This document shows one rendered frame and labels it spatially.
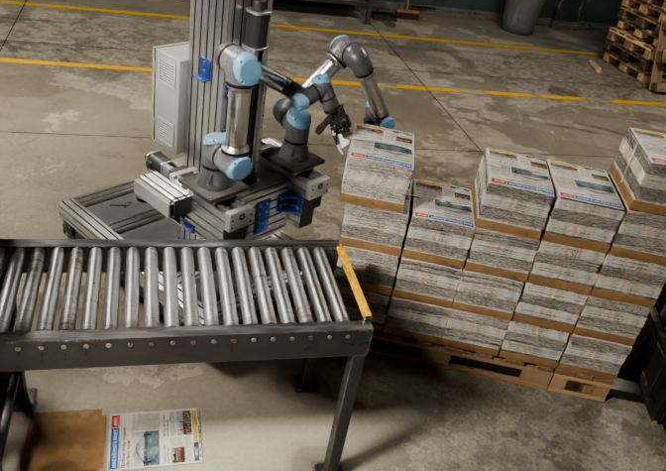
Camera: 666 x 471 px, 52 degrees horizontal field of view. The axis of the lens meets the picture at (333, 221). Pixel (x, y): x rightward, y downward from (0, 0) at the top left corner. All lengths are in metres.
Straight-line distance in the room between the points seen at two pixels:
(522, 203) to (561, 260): 0.34
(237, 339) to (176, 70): 1.40
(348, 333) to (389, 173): 0.83
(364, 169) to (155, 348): 1.18
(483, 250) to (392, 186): 0.51
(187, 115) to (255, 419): 1.42
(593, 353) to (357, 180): 1.43
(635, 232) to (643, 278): 0.25
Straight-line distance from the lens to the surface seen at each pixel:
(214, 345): 2.28
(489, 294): 3.23
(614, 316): 3.40
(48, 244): 2.66
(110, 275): 2.49
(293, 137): 3.23
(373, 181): 2.92
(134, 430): 3.03
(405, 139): 3.13
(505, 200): 2.98
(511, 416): 3.43
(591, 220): 3.08
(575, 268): 3.21
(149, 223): 3.84
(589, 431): 3.55
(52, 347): 2.27
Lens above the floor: 2.31
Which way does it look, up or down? 31 degrees down
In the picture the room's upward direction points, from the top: 10 degrees clockwise
